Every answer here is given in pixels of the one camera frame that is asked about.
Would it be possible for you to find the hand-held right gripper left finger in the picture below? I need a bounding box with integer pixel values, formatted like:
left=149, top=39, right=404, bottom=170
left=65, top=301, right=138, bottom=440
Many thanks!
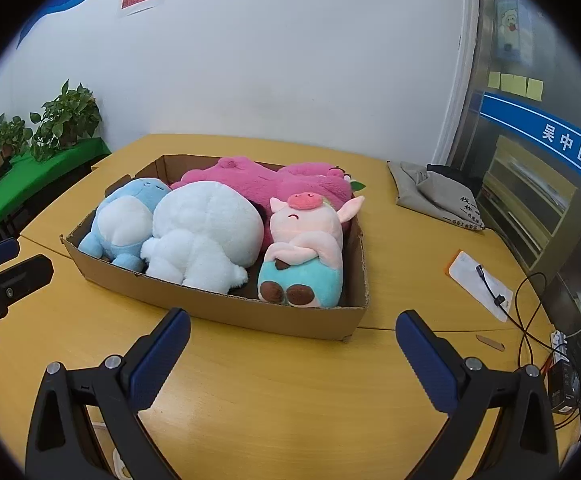
left=24, top=306, right=192, bottom=480

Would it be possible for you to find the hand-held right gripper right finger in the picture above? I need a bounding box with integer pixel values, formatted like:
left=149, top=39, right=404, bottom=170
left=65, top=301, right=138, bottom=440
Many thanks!
left=395, top=309, right=559, bottom=480

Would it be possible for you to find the light blue plush toy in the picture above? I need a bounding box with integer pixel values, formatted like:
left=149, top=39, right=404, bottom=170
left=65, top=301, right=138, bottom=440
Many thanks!
left=78, top=177, right=172, bottom=270

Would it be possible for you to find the cardboard box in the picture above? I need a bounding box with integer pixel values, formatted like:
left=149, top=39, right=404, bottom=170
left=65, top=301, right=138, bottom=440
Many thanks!
left=60, top=154, right=371, bottom=343

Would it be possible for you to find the white plush toy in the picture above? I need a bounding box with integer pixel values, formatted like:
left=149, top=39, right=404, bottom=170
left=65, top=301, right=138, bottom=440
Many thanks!
left=140, top=181, right=265, bottom=293

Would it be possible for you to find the pink pig plush toy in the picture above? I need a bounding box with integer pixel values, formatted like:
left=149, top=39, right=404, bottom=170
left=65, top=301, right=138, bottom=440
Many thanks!
left=257, top=191, right=366, bottom=308

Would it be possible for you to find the pink bear plush toy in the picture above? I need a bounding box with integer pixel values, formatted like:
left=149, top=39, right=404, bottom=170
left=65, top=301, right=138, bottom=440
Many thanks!
left=170, top=156, right=366, bottom=246

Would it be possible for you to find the small green potted plant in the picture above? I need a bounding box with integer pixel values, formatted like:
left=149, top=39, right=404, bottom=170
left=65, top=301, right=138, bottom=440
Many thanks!
left=0, top=114, right=34, bottom=158

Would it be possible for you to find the white power strip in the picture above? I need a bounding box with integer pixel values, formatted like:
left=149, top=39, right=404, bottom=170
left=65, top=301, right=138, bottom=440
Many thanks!
left=551, top=330, right=569, bottom=362

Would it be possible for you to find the black power adapter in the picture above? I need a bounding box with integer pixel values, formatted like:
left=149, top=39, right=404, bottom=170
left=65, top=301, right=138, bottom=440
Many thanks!
left=548, top=360, right=581, bottom=415

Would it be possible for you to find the large green potted plant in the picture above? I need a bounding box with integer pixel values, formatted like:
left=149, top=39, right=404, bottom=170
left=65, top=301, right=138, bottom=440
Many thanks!
left=30, top=79, right=104, bottom=162

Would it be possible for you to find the grey cloth bag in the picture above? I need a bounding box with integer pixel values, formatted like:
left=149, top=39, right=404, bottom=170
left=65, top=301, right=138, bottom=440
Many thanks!
left=388, top=161, right=487, bottom=233

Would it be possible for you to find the yellow shelf rack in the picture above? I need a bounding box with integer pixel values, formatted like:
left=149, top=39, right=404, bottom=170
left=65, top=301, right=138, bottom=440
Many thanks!
left=485, top=135, right=581, bottom=271

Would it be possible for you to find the blue door sign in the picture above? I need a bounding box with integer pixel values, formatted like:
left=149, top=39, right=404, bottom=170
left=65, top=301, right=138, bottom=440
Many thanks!
left=481, top=91, right=581, bottom=186

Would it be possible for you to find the cartoon bear poster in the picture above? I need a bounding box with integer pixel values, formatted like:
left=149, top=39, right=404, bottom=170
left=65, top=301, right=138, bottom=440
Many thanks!
left=495, top=0, right=531, bottom=63

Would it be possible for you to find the short black adapter cable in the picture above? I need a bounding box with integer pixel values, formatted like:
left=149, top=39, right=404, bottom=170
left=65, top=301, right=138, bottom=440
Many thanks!
left=475, top=264, right=510, bottom=311

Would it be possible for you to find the long black cable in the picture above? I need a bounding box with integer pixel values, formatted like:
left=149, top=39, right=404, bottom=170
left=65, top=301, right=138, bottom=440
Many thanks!
left=515, top=272, right=571, bottom=376

